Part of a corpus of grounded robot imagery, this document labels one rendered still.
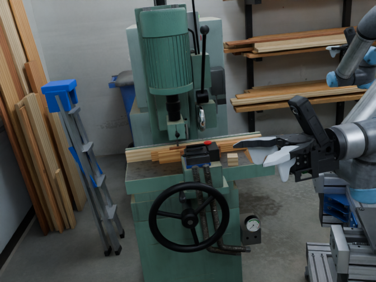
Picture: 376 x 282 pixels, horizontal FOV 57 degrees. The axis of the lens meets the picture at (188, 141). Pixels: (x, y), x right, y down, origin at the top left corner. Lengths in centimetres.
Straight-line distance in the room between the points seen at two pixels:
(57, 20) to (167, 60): 259
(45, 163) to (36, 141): 17
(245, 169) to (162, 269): 58
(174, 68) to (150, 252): 77
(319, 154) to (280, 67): 319
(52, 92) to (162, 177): 97
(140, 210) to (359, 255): 79
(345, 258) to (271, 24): 293
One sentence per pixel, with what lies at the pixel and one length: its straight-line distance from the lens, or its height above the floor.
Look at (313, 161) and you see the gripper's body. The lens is 74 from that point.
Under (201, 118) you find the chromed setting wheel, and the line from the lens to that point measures 155.
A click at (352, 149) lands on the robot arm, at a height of 122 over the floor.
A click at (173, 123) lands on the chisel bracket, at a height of 107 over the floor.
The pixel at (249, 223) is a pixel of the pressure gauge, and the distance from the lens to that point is 147.
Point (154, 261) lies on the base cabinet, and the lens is 160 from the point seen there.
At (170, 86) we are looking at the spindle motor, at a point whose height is 123.
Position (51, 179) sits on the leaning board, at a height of 43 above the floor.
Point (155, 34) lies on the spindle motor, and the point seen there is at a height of 143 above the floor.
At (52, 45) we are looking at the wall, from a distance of 386.
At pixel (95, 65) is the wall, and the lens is 379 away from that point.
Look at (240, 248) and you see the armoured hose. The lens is 148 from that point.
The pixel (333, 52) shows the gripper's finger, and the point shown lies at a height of 120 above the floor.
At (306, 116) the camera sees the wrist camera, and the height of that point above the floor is 129.
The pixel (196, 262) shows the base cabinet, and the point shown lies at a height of 46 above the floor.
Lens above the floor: 152
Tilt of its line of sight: 21 degrees down
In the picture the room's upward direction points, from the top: 6 degrees counter-clockwise
